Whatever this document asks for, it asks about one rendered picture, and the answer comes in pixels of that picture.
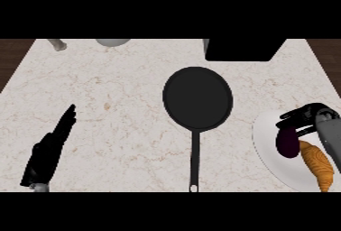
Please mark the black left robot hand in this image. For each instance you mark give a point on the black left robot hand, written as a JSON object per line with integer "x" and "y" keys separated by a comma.
{"x": 48, "y": 150}

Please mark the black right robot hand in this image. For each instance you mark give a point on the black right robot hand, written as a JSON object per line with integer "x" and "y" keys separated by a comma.
{"x": 299, "y": 115}

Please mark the dark purple eggplant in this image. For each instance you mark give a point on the dark purple eggplant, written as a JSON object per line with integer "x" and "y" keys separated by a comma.
{"x": 288, "y": 144}

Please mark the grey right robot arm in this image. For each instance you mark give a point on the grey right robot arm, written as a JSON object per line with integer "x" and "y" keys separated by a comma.
{"x": 331, "y": 135}

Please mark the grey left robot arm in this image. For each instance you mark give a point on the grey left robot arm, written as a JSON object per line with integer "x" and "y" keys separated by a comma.
{"x": 40, "y": 187}

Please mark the white plate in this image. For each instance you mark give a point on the white plate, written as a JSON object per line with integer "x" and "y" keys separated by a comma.
{"x": 278, "y": 156}

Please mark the black frying pan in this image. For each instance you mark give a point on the black frying pan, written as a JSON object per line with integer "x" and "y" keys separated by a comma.
{"x": 197, "y": 99}

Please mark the golden brown croissant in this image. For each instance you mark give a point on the golden brown croissant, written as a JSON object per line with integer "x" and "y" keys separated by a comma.
{"x": 318, "y": 164}

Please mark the black appliance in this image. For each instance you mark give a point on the black appliance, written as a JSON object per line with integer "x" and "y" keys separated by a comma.
{"x": 243, "y": 49}

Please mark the pale grey round object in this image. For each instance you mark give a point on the pale grey round object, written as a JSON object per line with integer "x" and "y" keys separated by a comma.
{"x": 113, "y": 41}

